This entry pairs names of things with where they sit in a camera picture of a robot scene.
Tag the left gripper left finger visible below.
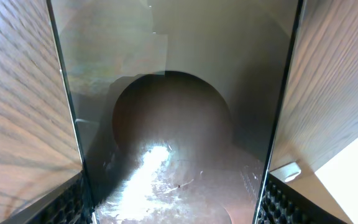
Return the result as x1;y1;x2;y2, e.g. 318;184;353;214
1;172;94;224

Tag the bronze Galaxy smartphone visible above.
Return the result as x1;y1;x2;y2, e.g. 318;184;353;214
47;0;303;223

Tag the white power strip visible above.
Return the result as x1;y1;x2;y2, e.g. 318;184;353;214
270;162;301;183

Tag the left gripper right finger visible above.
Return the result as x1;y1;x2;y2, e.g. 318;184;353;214
255;174;345;224

